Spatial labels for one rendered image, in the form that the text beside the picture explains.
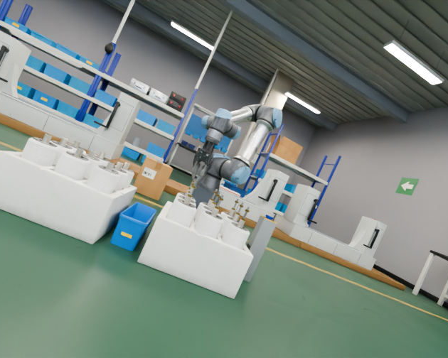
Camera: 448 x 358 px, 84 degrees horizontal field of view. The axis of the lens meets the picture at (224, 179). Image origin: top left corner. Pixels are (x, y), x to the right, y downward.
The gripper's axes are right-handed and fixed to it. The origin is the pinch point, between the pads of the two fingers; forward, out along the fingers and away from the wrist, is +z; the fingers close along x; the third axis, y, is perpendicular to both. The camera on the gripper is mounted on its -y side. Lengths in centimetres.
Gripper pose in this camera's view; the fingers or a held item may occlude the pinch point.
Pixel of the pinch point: (195, 177)
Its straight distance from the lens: 122.3
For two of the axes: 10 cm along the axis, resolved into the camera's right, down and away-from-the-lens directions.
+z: -4.2, 9.1, 0.0
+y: -0.7, -0.4, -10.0
